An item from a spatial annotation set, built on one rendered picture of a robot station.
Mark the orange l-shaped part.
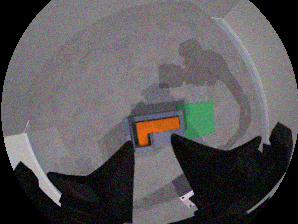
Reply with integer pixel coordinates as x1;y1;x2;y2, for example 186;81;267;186
136;116;180;145

